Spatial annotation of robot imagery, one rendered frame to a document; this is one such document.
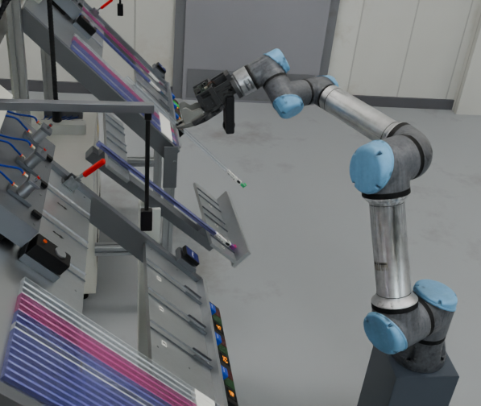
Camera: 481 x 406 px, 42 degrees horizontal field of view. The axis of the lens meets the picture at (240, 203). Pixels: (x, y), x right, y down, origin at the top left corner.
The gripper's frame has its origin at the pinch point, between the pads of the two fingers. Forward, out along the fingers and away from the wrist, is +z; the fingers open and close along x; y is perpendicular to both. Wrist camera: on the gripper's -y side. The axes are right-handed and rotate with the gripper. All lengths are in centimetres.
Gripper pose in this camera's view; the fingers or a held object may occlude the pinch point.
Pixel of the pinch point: (180, 126)
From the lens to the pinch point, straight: 184.9
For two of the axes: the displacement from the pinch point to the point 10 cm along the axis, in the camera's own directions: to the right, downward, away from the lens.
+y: -4.6, -7.0, -5.5
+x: 2.0, 5.2, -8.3
